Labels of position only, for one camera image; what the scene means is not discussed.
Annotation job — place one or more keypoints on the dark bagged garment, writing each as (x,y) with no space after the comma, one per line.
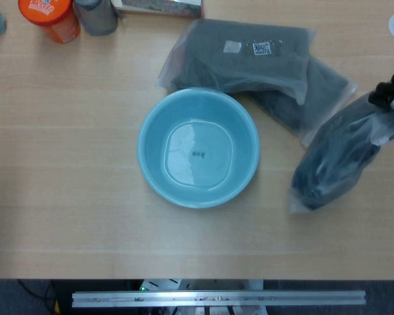
(335,157)

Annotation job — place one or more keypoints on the orange cylindrical canister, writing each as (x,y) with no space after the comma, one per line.
(52,19)

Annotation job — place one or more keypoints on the grey cylindrical container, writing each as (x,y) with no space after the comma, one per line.
(96,16)

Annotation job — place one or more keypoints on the light blue plastic bowl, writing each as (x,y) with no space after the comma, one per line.
(197,147)

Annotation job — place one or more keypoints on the floral pattern flat box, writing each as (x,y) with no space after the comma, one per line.
(164,6)

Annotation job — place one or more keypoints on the aluminium profile rail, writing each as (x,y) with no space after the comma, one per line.
(216,298)

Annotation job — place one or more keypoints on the grey bagged garment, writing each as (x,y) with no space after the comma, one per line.
(318,105)

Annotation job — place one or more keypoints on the translucent plastic bag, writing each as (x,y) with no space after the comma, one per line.
(243,65)

